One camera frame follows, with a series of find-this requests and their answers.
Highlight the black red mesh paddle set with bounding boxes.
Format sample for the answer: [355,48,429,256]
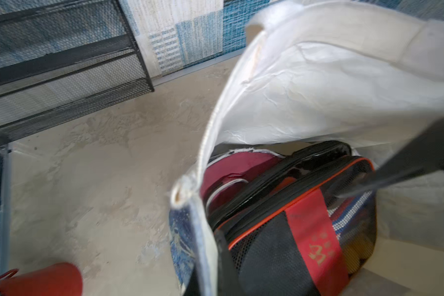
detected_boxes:
[207,141,377,296]

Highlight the maroon paddle case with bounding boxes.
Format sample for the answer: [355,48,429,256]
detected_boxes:
[200,148,286,215]

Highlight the black mesh shelf rack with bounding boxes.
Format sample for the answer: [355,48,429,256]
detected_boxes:
[0,1,154,147]

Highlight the red metal pencil bucket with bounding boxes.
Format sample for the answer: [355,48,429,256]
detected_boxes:
[0,262,83,296]

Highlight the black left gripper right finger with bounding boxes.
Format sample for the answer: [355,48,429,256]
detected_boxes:
[336,118,444,198]

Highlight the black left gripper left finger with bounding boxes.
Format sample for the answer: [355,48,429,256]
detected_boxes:
[183,229,247,296]

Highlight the white canvas tote bag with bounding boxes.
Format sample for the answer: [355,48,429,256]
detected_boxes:
[170,1,444,296]

